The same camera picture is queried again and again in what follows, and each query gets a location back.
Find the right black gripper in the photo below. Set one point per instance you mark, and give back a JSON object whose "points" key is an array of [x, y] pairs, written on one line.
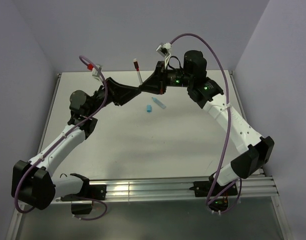
{"points": [[155, 83]]}

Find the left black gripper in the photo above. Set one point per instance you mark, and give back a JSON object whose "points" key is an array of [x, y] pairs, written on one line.
{"points": [[119, 93]]}

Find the light blue highlighter pen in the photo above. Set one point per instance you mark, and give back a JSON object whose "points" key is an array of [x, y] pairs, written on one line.
{"points": [[158, 102]]}

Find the white pen red tip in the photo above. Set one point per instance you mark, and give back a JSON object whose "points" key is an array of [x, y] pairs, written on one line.
{"points": [[139, 76]]}

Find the light blue highlighter cap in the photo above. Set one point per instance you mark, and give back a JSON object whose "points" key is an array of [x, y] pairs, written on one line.
{"points": [[149, 108]]}

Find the red pen cap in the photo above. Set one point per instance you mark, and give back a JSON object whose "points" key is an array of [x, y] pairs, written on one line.
{"points": [[136, 65]]}

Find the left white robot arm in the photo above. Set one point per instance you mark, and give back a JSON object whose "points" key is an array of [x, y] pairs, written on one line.
{"points": [[32, 180]]}

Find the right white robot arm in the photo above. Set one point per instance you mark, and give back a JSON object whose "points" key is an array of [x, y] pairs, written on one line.
{"points": [[254, 149]]}

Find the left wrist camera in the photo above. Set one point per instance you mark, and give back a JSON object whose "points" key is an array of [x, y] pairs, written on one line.
{"points": [[95, 73]]}

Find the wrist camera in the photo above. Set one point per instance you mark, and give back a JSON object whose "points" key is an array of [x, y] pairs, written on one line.
{"points": [[95, 73], [164, 49]]}

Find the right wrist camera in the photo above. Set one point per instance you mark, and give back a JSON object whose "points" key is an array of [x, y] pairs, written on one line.
{"points": [[164, 49]]}

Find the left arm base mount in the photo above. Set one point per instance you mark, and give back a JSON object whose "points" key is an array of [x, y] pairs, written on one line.
{"points": [[82, 204]]}

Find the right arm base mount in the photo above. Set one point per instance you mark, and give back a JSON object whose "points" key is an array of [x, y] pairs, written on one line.
{"points": [[202, 188]]}

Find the aluminium frame rail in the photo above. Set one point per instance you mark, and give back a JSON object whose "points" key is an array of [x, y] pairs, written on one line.
{"points": [[134, 190]]}

